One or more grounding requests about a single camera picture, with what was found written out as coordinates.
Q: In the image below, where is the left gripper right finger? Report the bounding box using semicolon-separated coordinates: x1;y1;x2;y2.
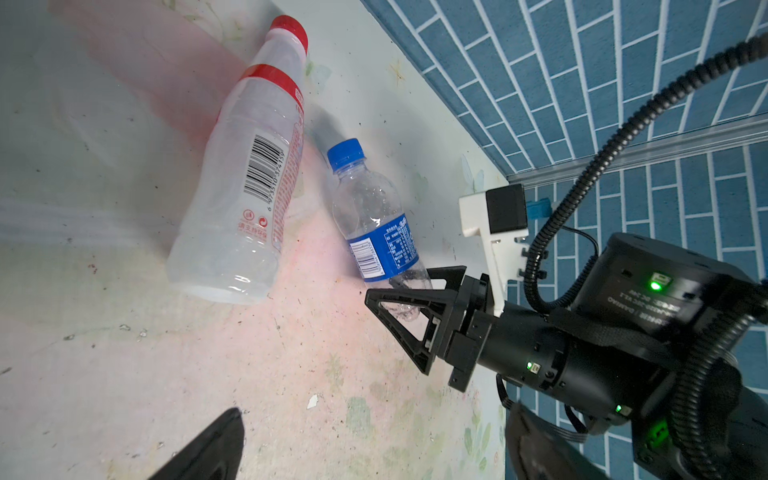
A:
505;403;608;480

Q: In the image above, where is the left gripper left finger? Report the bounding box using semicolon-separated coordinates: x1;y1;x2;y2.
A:
150;407;245;480

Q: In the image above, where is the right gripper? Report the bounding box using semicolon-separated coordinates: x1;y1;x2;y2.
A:
365;265;656;432

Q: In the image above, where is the clear bottle blue label blue cap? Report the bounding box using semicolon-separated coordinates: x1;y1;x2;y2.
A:
327;139;432;290

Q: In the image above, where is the white bottle with red cap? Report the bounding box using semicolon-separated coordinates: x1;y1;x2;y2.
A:
166;15;309;304

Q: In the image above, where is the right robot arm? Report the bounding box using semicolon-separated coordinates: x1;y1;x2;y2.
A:
365;233;767;479

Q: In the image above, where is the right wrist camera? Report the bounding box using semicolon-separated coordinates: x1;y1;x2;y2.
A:
459;184;529;316

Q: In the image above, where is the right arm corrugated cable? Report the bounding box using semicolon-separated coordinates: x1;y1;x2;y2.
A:
523;32;768;480

